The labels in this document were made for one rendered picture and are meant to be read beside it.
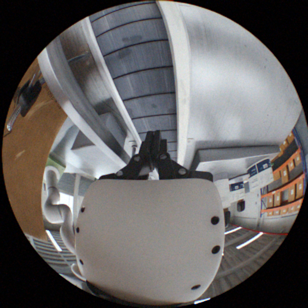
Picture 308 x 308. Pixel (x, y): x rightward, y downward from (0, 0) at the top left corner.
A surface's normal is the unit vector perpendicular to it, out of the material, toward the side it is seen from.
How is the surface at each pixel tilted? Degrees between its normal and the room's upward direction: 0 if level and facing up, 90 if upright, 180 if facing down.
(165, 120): 0
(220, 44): 0
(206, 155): 90
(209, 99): 0
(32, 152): 90
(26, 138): 90
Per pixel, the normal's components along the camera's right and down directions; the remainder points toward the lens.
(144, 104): -0.01, 0.88
